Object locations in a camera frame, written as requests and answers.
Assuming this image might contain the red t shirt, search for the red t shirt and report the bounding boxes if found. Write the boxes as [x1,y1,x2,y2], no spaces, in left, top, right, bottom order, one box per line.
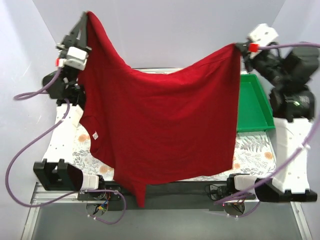
[78,12,241,208]

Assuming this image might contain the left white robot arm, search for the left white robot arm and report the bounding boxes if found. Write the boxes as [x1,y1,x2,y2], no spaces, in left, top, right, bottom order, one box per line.
[33,12,107,200]

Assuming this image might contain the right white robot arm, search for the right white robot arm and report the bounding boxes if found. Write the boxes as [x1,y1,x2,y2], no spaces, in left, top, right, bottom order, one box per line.
[226,42,320,203]

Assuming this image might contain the green plastic tray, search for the green plastic tray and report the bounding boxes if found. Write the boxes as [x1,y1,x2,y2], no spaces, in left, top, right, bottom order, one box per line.
[237,74,275,133]

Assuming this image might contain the floral patterned table mat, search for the floral patterned table mat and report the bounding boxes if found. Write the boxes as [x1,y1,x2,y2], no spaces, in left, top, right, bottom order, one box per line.
[71,69,281,182]

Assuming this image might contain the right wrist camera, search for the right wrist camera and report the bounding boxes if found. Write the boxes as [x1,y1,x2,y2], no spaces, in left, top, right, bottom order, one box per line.
[247,23,279,53]

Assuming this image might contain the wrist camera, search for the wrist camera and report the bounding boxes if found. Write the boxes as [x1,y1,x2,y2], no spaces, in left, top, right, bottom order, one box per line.
[247,23,279,53]
[55,46,89,71]

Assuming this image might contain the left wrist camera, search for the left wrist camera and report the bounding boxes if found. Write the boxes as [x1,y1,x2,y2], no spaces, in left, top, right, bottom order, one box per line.
[55,46,89,71]

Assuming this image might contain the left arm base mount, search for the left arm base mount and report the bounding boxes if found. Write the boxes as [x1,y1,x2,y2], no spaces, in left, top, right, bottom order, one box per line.
[77,183,124,217]

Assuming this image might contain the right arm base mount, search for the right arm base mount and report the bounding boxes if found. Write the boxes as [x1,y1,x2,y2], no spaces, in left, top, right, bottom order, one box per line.
[204,183,256,218]

